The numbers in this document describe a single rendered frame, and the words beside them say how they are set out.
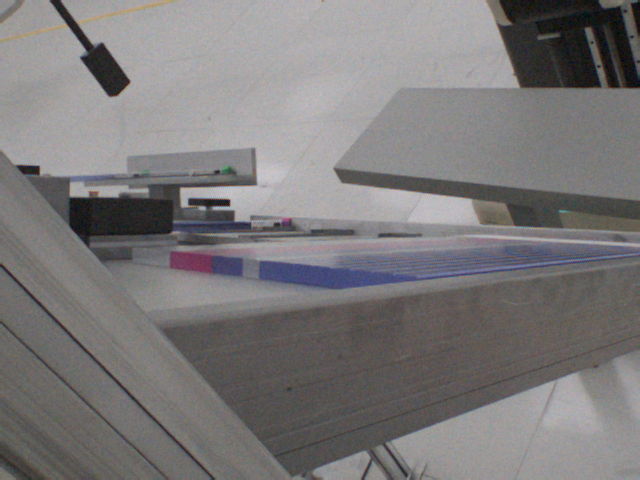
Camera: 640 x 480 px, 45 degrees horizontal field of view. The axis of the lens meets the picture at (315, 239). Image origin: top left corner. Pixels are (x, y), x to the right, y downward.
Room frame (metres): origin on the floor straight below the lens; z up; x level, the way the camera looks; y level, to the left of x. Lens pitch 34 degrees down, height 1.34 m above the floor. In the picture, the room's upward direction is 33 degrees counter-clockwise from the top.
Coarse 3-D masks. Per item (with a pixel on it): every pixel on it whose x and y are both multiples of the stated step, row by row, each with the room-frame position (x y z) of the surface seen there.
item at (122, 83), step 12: (96, 48) 0.70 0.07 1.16; (84, 60) 0.69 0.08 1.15; (96, 60) 0.69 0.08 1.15; (108, 60) 0.70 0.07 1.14; (96, 72) 0.69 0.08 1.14; (108, 72) 0.69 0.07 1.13; (120, 72) 0.70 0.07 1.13; (108, 84) 0.69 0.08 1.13; (120, 84) 0.69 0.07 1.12; (108, 96) 0.70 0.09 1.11
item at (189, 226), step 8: (176, 224) 0.87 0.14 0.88; (184, 224) 0.87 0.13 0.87; (192, 224) 0.88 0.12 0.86; (200, 224) 0.89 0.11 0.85; (208, 224) 0.89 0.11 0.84; (216, 224) 0.90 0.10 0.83; (224, 224) 0.90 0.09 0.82; (232, 224) 0.91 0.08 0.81; (240, 224) 0.92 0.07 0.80; (248, 224) 0.92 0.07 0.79; (288, 224) 0.96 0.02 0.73
